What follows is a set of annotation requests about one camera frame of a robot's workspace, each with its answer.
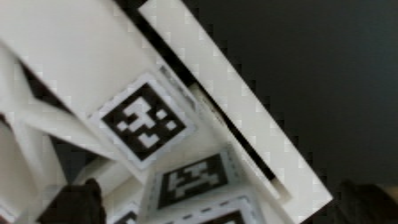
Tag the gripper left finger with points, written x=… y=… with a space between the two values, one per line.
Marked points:
x=76 y=206

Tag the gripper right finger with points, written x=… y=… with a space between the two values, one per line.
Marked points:
x=364 y=205

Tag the small tagged cube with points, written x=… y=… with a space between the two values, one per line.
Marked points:
x=199 y=195

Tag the long chair side piece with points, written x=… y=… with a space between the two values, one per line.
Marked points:
x=30 y=171
x=117 y=82

